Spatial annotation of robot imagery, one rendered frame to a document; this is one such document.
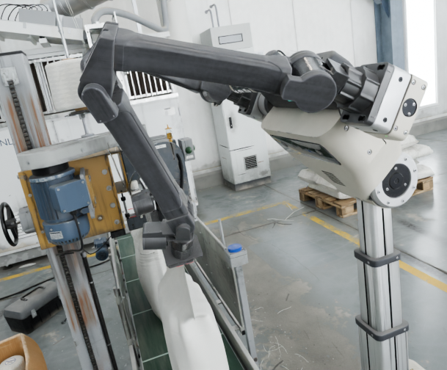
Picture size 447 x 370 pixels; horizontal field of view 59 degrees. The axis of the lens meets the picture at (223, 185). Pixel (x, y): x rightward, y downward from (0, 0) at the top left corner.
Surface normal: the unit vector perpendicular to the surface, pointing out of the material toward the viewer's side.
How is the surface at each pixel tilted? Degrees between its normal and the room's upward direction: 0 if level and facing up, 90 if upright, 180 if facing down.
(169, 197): 111
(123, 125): 122
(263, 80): 117
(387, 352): 90
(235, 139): 90
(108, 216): 90
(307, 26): 90
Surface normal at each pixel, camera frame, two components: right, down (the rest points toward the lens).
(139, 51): 0.24, 0.63
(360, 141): 0.32, 0.20
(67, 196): 0.68, 0.08
